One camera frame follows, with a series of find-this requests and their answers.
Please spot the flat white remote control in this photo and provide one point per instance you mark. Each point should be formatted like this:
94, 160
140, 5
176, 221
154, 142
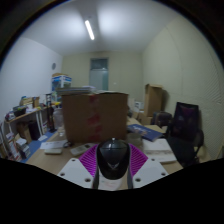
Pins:
53, 151

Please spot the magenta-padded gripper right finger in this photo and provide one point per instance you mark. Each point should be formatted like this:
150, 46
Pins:
138, 160

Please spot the large brown cardboard box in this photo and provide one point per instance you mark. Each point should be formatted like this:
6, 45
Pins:
80, 116

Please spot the grey paper stack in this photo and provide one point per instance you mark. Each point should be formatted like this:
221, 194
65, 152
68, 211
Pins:
76, 90

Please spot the ceiling tube light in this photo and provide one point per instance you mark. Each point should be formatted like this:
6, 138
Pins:
89, 30

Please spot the blue book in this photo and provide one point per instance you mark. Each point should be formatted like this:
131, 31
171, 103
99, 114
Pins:
145, 132

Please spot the blue and white box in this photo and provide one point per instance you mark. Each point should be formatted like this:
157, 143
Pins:
61, 82

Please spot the dark suitcase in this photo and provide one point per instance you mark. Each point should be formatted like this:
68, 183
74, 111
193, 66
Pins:
162, 119

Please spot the white book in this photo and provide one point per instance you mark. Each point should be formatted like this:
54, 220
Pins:
159, 150

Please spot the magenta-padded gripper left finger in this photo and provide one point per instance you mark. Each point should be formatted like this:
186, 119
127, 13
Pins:
87, 160

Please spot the tall open cardboard box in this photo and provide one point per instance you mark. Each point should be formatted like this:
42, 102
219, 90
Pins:
154, 100

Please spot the clear plastic cup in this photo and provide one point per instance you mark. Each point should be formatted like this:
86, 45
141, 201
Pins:
134, 139

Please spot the black computer mouse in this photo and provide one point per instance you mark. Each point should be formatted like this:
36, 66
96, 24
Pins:
113, 158

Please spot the white paper sheet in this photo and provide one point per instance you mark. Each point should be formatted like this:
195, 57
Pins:
53, 144

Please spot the round wall clock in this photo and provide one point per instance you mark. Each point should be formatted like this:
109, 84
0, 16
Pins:
53, 66

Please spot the cluttered shelf unit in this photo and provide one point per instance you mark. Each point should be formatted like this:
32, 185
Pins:
23, 130

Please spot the grey door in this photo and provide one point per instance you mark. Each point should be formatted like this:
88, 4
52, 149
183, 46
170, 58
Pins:
99, 76

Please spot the black office chair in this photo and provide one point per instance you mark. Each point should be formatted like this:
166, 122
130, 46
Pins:
185, 133

